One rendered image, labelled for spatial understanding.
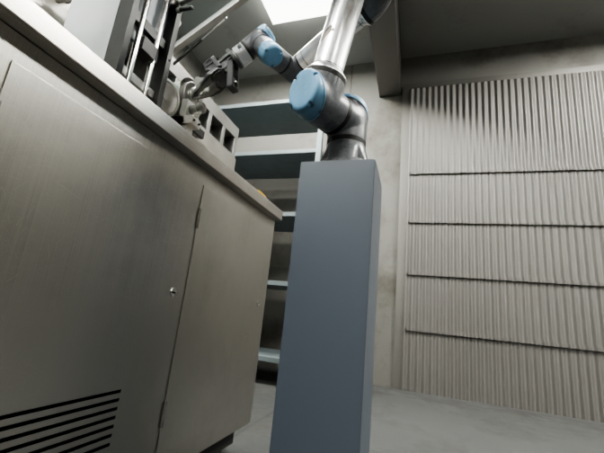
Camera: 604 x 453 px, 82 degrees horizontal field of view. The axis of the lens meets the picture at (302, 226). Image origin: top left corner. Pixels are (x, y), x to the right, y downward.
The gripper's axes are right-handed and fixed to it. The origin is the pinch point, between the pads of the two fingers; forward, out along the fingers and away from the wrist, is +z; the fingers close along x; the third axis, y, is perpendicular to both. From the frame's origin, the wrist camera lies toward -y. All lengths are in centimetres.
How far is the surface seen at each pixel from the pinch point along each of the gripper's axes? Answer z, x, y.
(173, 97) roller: 6.5, 7.4, -1.1
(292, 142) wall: -26, -214, 105
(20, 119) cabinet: 15, 64, -53
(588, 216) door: -168, -209, -114
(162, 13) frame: -9.1, 30.9, -1.3
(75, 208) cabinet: 21, 52, -61
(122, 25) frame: 0.0, 41.2, -11.7
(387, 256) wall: -31, -214, -49
